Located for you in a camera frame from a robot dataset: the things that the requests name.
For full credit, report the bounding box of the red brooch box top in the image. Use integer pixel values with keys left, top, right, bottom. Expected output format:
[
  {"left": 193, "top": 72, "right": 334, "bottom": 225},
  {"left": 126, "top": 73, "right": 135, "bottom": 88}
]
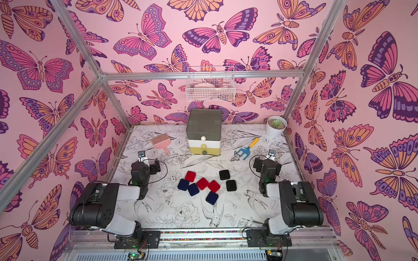
[{"left": 185, "top": 171, "right": 197, "bottom": 183}]

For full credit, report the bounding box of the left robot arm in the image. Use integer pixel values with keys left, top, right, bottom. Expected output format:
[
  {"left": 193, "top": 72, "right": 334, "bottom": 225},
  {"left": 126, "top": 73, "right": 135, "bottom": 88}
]
[{"left": 68, "top": 159, "right": 161, "bottom": 238}]

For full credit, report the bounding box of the red brooch box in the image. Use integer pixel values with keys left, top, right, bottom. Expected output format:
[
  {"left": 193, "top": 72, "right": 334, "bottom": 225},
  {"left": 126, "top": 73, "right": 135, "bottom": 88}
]
[
  {"left": 185, "top": 171, "right": 197, "bottom": 183},
  {"left": 207, "top": 180, "right": 221, "bottom": 193},
  {"left": 196, "top": 178, "right": 209, "bottom": 190}
]

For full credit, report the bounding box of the blue yellow garden fork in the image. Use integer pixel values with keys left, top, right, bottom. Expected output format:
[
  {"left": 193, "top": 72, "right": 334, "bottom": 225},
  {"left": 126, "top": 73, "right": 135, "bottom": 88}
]
[{"left": 234, "top": 138, "right": 260, "bottom": 161}]

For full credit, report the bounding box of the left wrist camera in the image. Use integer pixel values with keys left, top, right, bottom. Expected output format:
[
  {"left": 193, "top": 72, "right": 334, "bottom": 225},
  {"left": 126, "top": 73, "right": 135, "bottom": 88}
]
[{"left": 138, "top": 151, "right": 147, "bottom": 162}]

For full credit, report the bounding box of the blue brooch box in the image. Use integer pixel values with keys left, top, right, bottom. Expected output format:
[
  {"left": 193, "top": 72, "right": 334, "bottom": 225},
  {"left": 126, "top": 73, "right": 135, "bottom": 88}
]
[
  {"left": 187, "top": 183, "right": 200, "bottom": 196},
  {"left": 205, "top": 191, "right": 219, "bottom": 206},
  {"left": 177, "top": 179, "right": 190, "bottom": 191}
]

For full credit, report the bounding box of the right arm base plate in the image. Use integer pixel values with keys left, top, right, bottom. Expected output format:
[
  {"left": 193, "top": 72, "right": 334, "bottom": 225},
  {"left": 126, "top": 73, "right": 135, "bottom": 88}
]
[{"left": 243, "top": 228, "right": 292, "bottom": 248}]

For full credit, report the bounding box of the three-tier drawer cabinet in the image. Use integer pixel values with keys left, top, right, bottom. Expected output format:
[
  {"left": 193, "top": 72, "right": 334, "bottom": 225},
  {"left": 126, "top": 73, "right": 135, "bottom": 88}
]
[{"left": 186, "top": 109, "right": 222, "bottom": 156}]

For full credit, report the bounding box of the white potted succulent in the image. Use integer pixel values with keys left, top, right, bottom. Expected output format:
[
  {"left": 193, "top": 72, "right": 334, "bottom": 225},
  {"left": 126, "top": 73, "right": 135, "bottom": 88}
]
[{"left": 266, "top": 116, "right": 287, "bottom": 138}]

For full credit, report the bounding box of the white wire basket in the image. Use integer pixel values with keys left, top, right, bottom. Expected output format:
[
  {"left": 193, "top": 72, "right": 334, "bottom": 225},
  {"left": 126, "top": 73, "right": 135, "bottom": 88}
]
[{"left": 184, "top": 66, "right": 236, "bottom": 102}]

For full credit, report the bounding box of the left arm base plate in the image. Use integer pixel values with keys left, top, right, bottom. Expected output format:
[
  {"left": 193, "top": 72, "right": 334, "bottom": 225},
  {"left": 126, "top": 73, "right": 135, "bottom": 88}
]
[{"left": 114, "top": 231, "right": 161, "bottom": 250}]

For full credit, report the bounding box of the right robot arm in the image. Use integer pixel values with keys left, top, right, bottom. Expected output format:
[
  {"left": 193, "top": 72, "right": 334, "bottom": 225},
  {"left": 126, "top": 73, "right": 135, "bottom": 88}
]
[{"left": 253, "top": 157, "right": 324, "bottom": 239}]

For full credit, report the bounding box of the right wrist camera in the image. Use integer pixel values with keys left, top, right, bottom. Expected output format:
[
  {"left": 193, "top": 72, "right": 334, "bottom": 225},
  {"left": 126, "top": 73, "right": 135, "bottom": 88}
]
[{"left": 267, "top": 149, "right": 276, "bottom": 160}]

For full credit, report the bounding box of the red brooch box right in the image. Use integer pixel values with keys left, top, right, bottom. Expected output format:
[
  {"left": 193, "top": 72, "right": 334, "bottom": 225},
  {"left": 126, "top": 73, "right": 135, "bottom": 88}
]
[{"left": 207, "top": 180, "right": 221, "bottom": 193}]

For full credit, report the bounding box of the pink dustpan brush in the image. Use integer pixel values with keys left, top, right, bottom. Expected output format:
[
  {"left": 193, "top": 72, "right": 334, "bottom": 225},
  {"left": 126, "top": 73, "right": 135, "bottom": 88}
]
[{"left": 151, "top": 133, "right": 171, "bottom": 155}]

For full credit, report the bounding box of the black brooch box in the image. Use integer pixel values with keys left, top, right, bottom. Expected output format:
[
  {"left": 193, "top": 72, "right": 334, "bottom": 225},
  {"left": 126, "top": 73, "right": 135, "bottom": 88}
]
[
  {"left": 226, "top": 179, "right": 237, "bottom": 191},
  {"left": 219, "top": 170, "right": 230, "bottom": 181}
]

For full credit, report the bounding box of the blue brooch box bottom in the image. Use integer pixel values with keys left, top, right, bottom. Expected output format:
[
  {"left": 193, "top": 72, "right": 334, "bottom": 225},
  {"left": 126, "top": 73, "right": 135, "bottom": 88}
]
[{"left": 205, "top": 191, "right": 219, "bottom": 206}]

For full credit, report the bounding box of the red brooch box middle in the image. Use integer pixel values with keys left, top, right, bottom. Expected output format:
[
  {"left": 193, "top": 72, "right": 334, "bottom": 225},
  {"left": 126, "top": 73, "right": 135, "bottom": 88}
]
[{"left": 196, "top": 178, "right": 209, "bottom": 190}]

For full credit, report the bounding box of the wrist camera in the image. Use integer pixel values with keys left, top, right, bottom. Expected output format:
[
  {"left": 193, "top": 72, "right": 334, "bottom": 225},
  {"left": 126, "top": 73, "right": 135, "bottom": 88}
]
[
  {"left": 267, "top": 149, "right": 276, "bottom": 160},
  {"left": 138, "top": 151, "right": 147, "bottom": 162}
]

